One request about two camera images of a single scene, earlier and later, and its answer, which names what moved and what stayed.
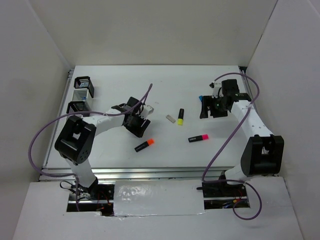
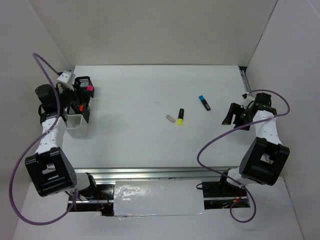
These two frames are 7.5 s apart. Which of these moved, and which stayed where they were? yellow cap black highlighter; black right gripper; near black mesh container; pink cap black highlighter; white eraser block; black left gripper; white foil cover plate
Moved: black right gripper; pink cap black highlighter; black left gripper
Stayed: white eraser block; white foil cover plate; near black mesh container; yellow cap black highlighter
